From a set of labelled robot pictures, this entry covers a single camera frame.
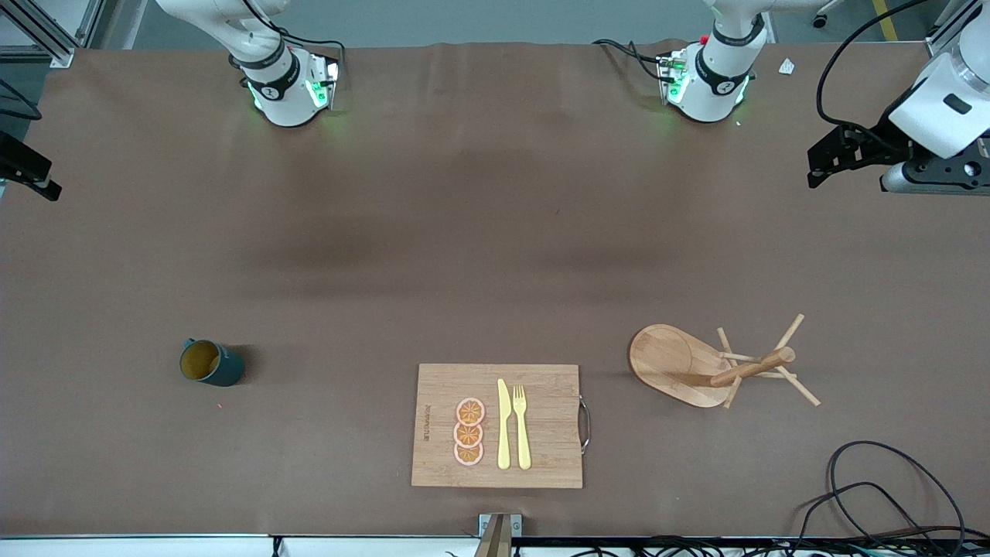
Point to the white paper scrap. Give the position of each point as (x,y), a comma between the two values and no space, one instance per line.
(786,66)

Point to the brown table cover sheet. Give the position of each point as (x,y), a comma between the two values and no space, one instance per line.
(464,232)

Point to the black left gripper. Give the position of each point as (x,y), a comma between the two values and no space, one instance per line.
(879,141)

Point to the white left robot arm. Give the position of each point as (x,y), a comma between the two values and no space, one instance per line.
(936,108)

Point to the bamboo cutting board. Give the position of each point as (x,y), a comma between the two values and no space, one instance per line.
(549,433)

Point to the orange slice toy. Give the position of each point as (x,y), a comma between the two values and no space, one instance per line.
(468,456)
(470,411)
(468,435)

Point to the aluminium frame profile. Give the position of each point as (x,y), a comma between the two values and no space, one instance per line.
(54,39)
(940,42)

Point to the yellow plastic knife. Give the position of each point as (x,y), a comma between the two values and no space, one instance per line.
(503,425)

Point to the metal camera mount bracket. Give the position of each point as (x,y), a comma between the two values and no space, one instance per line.
(499,534)

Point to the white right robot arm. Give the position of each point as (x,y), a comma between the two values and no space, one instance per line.
(282,93)

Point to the black chair caster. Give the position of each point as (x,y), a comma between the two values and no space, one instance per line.
(820,20)

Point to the dark green cup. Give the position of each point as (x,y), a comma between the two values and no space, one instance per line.
(224,367)

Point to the yellow plastic fork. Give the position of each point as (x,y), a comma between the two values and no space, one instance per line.
(522,433)

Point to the wooden cup rack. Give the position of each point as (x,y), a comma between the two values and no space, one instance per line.
(673,363)

